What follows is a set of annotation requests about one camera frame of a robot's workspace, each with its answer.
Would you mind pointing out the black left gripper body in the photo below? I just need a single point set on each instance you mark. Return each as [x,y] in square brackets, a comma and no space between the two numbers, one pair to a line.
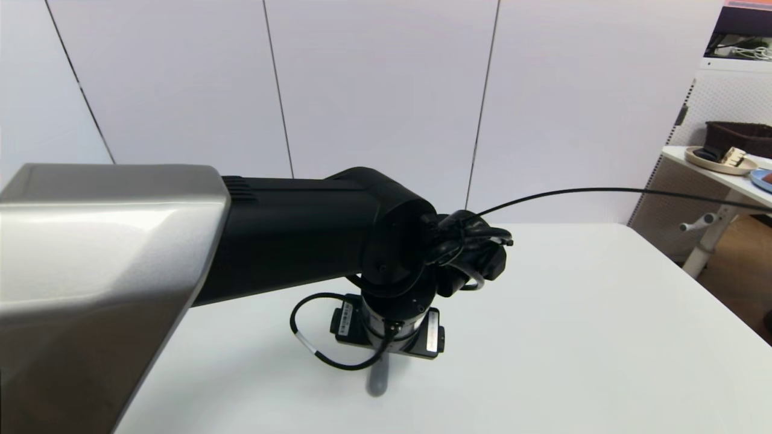
[347,322]

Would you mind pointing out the silver and black left arm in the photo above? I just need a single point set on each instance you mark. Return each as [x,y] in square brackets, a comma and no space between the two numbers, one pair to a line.
[283,235]

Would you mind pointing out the black flat item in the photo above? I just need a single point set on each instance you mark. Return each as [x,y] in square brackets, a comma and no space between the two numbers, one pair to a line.
[707,154]

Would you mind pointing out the beige round plate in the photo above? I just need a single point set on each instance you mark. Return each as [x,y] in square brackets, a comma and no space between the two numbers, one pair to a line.
[718,164]

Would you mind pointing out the white side table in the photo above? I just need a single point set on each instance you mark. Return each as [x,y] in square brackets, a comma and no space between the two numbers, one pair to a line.
[724,178]

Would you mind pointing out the beige block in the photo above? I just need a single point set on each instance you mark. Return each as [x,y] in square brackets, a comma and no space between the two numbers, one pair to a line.
[734,157]

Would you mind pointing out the blue plate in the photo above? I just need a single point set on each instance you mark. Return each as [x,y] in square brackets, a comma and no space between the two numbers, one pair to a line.
[762,179]

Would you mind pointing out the white pegboard panel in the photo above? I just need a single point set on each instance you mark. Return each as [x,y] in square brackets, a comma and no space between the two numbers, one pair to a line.
[724,96]

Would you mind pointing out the black woven basket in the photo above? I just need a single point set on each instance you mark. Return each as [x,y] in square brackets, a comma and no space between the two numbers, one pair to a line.
[748,135]

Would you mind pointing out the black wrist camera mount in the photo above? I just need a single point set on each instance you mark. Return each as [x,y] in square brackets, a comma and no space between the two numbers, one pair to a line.
[476,247]

